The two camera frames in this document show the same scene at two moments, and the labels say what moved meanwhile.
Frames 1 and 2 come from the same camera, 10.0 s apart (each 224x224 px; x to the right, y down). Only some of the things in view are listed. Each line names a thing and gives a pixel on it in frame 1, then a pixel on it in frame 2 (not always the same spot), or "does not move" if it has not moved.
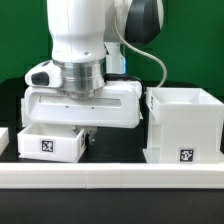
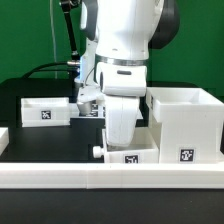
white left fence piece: (4, 139) does not move
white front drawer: (51, 142) → (144, 149)
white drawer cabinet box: (185, 126) does not move
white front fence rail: (111, 175) does not move
